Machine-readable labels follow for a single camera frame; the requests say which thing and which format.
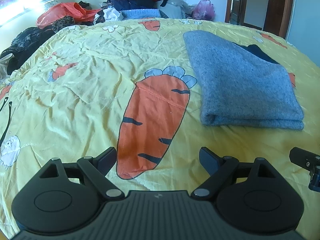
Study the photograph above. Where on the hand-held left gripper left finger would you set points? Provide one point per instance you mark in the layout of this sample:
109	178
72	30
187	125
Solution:
107	160

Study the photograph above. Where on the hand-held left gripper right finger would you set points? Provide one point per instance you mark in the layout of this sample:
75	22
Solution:
208	160

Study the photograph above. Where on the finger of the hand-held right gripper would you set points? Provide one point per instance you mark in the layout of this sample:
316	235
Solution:
303	158
315	181

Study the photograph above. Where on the grey sweater with navy sleeves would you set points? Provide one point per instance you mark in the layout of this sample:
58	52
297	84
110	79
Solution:
237	85

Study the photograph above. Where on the yellow carrot print bedsheet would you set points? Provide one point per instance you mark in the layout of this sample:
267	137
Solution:
87	75

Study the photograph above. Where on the black floral cloth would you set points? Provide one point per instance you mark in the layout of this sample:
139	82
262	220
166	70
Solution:
27	42

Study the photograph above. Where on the leopard print cloth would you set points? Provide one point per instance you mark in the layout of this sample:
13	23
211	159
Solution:
62	23

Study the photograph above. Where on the white crumpled plastic bag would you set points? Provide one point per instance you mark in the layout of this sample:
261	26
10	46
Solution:
112	15

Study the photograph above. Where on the blue quilted blanket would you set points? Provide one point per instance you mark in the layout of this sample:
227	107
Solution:
142	14

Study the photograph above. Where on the pink plastic bag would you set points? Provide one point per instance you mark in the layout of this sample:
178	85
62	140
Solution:
203	10

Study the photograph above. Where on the brown wooden door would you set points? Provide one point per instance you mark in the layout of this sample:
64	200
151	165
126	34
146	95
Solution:
277	7

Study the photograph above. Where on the pale blue bed cover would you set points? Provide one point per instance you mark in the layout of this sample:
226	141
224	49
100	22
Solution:
175	8

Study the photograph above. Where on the orange plastic bag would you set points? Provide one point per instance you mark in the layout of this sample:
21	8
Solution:
62	11

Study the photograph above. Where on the dark olive bag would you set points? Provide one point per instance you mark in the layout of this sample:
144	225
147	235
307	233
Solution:
85	5

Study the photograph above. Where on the navy jacket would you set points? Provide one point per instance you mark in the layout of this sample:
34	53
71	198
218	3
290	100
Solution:
132	3

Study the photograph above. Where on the bright window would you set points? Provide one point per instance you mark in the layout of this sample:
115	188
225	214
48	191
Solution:
22	2

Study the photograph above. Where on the wooden door frame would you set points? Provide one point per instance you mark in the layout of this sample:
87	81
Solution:
228	2

